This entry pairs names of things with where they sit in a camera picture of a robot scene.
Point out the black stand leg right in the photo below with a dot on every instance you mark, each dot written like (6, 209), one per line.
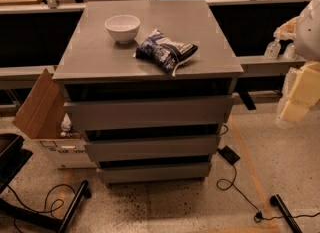
(276, 201)

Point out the black power adapter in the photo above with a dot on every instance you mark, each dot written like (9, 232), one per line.
(229, 155)

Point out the clear pump bottle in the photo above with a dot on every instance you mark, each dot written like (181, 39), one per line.
(273, 49)
(290, 52)

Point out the grey bottom drawer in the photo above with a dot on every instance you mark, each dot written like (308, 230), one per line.
(154, 173)

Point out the grey middle drawer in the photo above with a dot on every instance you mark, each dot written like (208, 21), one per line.
(149, 148)

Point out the white ceramic bowl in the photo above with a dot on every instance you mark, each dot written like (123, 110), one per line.
(123, 28)

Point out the grey top drawer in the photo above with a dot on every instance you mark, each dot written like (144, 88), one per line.
(146, 113)

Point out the blue white snack bag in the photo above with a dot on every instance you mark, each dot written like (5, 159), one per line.
(167, 54)

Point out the white bottle in box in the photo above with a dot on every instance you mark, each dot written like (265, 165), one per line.
(66, 124)

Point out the black bin on cart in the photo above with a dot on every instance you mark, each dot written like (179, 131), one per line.
(10, 146)

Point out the grey metal rail shelf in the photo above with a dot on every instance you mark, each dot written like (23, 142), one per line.
(25, 74)

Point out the open cardboard box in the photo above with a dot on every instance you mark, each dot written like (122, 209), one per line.
(40, 118)

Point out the left clear pump bottle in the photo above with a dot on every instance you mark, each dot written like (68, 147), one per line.
(273, 49)

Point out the grey drawer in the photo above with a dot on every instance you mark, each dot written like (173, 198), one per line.
(146, 113)
(149, 148)
(154, 173)

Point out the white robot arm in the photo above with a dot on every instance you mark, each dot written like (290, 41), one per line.
(301, 89)

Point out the right clear pump bottle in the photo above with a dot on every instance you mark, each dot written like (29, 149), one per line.
(290, 52)

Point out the yellow foam padded gripper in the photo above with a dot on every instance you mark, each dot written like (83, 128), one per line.
(308, 37)

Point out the grey drawer cabinet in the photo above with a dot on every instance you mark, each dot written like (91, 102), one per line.
(149, 84)

